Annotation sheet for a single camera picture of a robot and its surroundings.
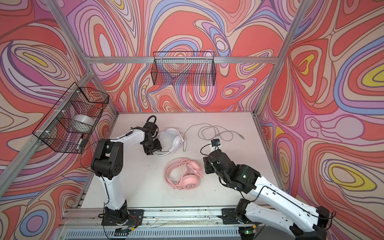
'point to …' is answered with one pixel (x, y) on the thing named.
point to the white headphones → (172, 140)
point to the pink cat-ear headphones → (190, 179)
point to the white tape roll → (82, 123)
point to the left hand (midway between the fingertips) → (160, 149)
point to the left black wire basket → (71, 125)
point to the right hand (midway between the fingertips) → (208, 161)
